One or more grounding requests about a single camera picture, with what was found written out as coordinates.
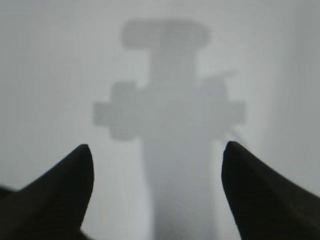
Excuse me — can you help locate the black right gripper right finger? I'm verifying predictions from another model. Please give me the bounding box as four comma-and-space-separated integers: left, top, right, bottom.
221, 141, 320, 240

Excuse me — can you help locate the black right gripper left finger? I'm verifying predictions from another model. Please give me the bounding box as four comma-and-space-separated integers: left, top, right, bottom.
0, 144, 94, 240

